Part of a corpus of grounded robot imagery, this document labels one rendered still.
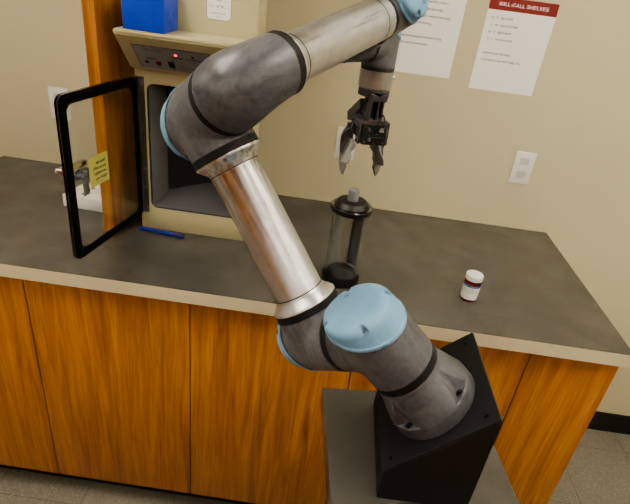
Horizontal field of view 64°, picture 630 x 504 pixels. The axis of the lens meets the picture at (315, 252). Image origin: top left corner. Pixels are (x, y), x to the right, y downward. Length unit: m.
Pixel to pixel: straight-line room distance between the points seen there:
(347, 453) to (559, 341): 0.68
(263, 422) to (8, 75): 1.49
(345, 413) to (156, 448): 0.90
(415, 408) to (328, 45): 0.57
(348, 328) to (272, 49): 0.41
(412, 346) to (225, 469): 1.13
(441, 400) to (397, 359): 0.10
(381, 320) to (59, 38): 1.61
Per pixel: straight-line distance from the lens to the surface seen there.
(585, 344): 1.46
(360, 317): 0.75
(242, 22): 1.38
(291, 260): 0.83
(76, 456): 1.96
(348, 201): 1.29
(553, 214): 2.07
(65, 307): 1.54
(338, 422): 1.01
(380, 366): 0.77
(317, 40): 0.82
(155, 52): 1.37
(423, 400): 0.81
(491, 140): 1.90
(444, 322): 1.34
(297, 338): 0.86
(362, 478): 0.94
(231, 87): 0.73
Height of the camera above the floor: 1.67
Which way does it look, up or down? 29 degrees down
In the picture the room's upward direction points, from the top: 8 degrees clockwise
